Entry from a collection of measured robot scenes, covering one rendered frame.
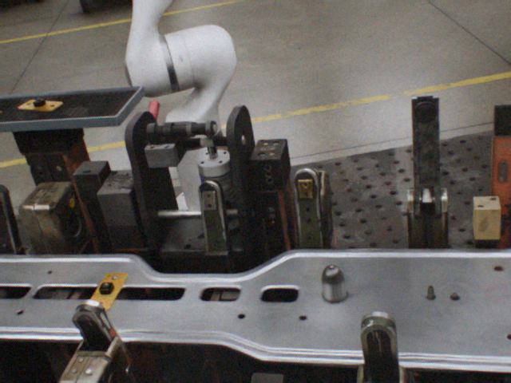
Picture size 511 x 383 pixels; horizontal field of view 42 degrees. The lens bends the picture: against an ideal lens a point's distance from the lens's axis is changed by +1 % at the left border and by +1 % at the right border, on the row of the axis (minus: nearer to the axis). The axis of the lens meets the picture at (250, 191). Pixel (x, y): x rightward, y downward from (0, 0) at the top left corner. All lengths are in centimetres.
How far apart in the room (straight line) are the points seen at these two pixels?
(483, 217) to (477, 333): 18
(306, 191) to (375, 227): 59
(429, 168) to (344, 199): 73
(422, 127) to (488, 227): 17
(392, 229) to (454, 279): 64
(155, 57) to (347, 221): 61
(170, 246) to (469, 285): 49
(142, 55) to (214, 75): 15
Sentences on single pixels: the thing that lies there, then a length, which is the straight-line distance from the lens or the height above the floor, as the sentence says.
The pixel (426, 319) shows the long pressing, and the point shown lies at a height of 100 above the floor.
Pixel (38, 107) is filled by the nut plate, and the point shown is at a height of 116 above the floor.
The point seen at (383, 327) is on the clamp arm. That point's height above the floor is 111.
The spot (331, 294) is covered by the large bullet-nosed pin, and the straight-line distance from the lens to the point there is 89.
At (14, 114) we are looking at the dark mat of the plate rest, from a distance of 132.
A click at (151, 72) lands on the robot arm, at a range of 134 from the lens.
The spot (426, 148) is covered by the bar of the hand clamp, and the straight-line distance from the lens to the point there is 95.
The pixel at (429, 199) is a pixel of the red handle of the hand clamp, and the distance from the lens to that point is 98.
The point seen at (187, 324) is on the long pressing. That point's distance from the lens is 91.
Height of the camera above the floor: 159
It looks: 30 degrees down
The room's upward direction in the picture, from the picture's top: 10 degrees counter-clockwise
